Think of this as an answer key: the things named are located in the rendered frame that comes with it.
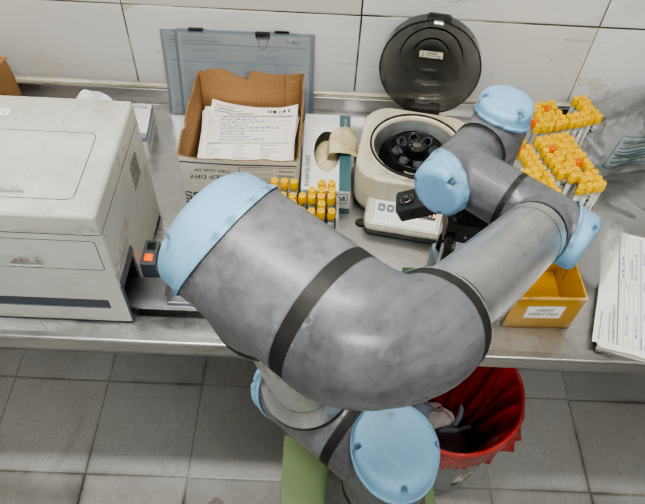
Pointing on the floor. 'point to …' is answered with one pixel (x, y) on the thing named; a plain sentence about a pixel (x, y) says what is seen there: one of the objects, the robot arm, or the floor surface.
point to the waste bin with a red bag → (482, 422)
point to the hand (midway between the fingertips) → (437, 260)
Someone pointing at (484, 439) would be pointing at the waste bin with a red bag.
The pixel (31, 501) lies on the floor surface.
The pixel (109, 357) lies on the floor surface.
